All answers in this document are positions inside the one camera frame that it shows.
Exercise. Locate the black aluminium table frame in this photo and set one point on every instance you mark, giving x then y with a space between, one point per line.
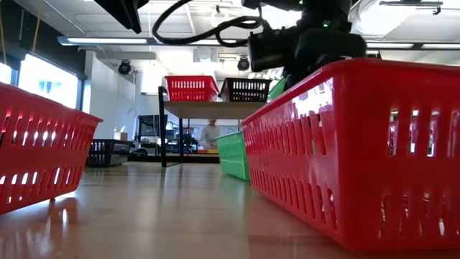
201 158

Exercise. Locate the person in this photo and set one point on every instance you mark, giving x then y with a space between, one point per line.
209 135

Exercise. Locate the white ceiling unit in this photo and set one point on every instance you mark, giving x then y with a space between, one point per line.
203 54

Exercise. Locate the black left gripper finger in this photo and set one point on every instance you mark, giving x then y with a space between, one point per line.
122 12

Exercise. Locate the black ceiling spotlight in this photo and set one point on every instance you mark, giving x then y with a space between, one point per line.
124 67
243 64

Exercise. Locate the large bright window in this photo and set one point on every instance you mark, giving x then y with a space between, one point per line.
46 79

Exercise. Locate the red plastic slotted basket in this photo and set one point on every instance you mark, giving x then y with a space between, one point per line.
359 144
43 169
190 88

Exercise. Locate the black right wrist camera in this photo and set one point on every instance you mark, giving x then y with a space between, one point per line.
267 50

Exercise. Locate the silver ceiling air duct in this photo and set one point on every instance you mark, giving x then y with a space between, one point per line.
373 21

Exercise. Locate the dark computer monitor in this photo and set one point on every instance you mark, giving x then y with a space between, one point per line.
149 126

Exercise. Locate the wooden shelf with black legs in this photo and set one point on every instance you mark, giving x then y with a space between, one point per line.
212 109

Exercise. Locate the long ceiling light strip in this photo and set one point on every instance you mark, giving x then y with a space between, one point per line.
391 45
108 40

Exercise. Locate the black plastic slotted basket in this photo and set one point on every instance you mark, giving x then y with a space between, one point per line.
108 153
248 90

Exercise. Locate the small cardboard box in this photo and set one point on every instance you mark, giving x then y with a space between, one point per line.
120 136

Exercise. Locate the green plastic slotted basket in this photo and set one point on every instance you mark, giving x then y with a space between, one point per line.
231 154
277 91

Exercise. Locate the black ceiling track fixture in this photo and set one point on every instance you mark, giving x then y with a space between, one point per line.
413 3

